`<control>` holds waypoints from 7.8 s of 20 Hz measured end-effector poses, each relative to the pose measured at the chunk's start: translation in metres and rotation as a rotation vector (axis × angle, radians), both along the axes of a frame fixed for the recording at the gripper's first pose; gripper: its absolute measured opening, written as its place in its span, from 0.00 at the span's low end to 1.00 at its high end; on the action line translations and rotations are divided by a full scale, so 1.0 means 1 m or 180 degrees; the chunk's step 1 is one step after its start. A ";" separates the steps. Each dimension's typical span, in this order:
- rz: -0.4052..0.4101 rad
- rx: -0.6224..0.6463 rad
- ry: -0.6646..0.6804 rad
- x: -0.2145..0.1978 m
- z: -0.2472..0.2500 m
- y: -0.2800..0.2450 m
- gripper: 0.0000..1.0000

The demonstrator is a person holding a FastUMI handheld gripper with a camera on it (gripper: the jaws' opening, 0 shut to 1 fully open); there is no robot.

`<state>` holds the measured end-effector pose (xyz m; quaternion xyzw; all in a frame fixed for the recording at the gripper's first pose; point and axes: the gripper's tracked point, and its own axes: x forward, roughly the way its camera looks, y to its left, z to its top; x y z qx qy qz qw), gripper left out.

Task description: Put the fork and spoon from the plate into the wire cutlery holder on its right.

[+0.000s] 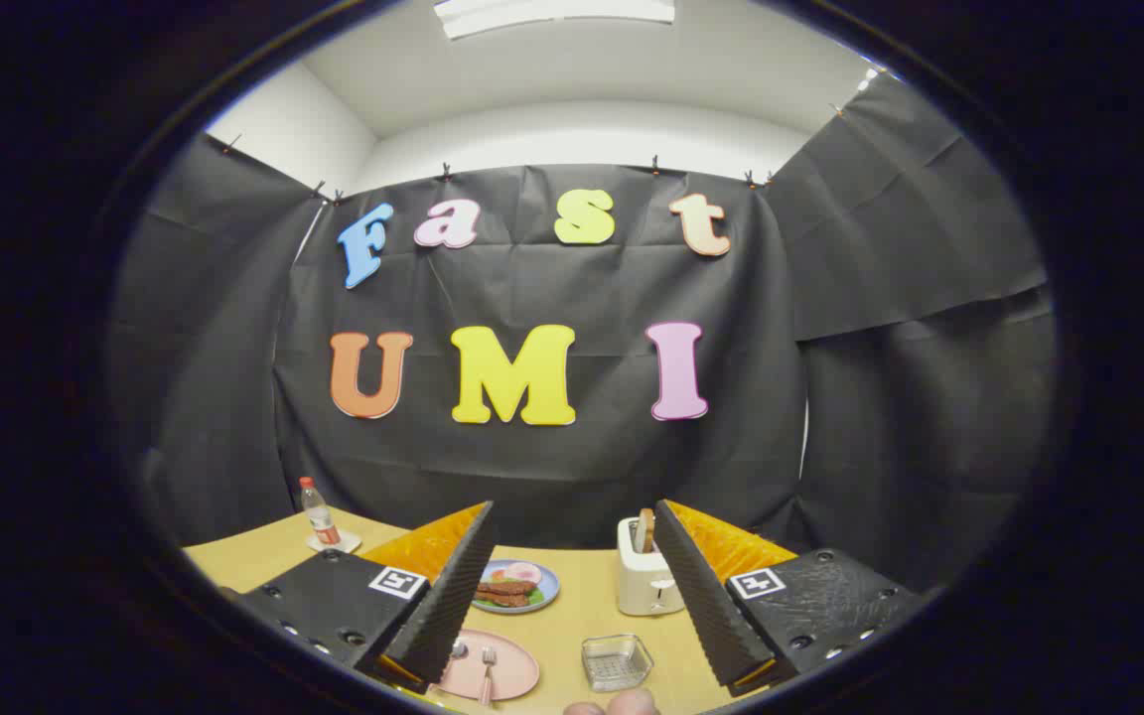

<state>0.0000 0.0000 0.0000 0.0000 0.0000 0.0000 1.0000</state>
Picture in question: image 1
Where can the blue plate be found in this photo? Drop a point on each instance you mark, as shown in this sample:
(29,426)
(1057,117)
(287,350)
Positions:
(548,591)

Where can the black backdrop cloth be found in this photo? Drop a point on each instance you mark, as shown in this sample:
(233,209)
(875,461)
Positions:
(572,288)

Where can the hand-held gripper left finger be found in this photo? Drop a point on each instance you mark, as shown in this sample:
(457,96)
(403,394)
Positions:
(453,606)

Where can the ceiling light panel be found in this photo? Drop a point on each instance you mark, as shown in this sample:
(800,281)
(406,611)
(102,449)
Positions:
(552,12)

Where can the pink plate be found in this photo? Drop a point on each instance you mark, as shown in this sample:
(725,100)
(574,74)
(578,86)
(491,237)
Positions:
(514,667)

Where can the green lettuce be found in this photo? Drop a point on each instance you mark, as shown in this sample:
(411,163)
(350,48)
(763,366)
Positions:
(533,599)

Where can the white coaster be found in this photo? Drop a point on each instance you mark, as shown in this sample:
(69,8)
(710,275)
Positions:
(349,542)

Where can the white toaster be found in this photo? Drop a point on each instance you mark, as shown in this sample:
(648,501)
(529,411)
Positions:
(642,586)

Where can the brown steak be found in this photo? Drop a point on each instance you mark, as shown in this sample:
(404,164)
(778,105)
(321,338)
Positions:
(510,587)
(502,600)

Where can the pink ham slice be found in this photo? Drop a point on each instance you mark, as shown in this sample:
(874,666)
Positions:
(522,572)

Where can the row of small cloth clips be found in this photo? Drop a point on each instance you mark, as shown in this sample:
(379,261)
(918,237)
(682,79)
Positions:
(654,165)

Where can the clear bottle with red cap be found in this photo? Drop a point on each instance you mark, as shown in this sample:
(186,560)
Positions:
(319,516)

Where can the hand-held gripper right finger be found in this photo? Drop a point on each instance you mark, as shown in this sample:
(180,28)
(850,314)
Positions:
(701,606)

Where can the metal mesh basket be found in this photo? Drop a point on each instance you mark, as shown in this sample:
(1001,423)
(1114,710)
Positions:
(617,665)

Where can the toast bread slice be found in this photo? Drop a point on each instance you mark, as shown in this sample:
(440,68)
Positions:
(645,531)

